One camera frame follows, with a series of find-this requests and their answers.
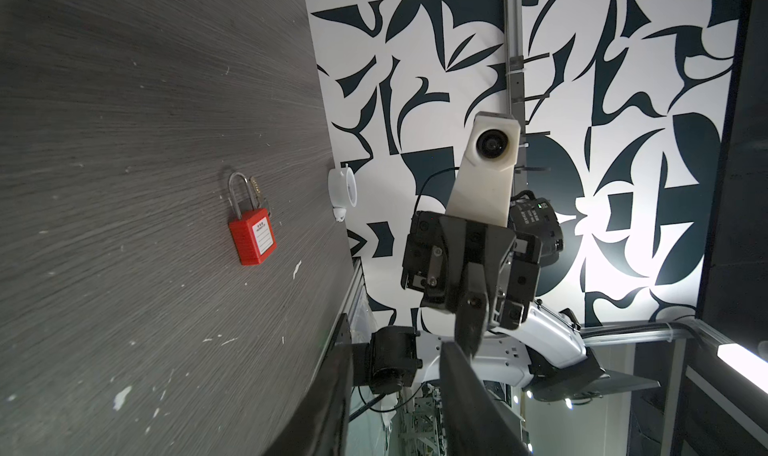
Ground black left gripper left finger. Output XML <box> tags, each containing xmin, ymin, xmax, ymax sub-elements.
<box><xmin>265</xmin><ymin>313</ymin><xmax>353</xmax><ymax>456</ymax></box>

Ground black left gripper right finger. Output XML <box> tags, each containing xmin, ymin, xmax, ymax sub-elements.
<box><xmin>439</xmin><ymin>342</ymin><xmax>529</xmax><ymax>455</ymax></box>

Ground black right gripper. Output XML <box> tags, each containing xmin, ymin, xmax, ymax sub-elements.
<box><xmin>400</xmin><ymin>212</ymin><xmax>542</xmax><ymax>358</ymax></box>

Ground red padlock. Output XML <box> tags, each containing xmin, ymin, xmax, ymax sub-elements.
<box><xmin>227</xmin><ymin>172</ymin><xmax>278</xmax><ymax>266</ymax></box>

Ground brass key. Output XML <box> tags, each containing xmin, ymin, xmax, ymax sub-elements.
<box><xmin>250</xmin><ymin>177</ymin><xmax>268</xmax><ymax>208</ymax></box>

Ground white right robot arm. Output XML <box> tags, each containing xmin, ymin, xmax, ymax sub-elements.
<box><xmin>401</xmin><ymin>191</ymin><xmax>656</xmax><ymax>402</ymax></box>

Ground white alarm clock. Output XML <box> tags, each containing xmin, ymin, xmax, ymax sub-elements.
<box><xmin>327</xmin><ymin>166</ymin><xmax>358</xmax><ymax>222</ymax></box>

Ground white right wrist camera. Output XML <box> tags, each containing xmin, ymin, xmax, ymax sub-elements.
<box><xmin>446</xmin><ymin>112</ymin><xmax>521</xmax><ymax>227</ymax></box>

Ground black wall hook rail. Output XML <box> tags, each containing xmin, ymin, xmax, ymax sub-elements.
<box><xmin>504</xmin><ymin>0</ymin><xmax>548</xmax><ymax>176</ymax></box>

